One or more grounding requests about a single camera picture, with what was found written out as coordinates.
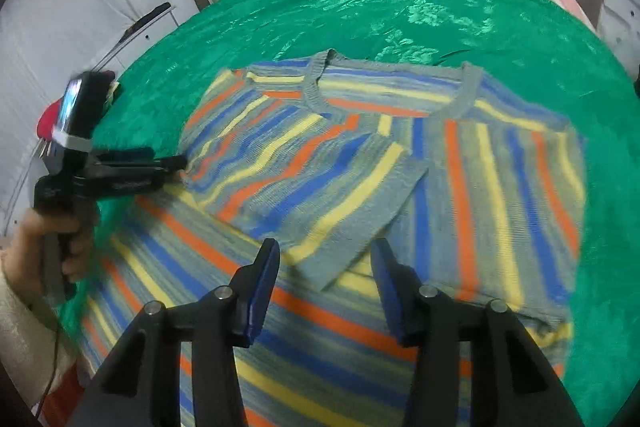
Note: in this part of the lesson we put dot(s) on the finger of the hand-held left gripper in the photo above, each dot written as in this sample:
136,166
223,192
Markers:
135,172

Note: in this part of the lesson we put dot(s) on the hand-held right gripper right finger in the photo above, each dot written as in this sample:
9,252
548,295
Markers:
387,297

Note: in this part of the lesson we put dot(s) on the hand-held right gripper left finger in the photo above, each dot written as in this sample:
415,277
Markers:
262,297

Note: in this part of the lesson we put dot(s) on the striped knit sweater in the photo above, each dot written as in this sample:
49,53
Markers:
450,187

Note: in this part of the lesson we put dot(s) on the person's left forearm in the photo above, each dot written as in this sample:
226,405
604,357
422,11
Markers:
25,337

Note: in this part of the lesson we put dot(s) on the person's left hand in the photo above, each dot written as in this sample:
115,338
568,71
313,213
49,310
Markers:
27,252

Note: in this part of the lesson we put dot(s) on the orange red cloth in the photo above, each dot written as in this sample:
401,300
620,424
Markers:
62,399

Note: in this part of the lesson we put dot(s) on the green patterned blanket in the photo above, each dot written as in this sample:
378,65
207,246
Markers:
400,17

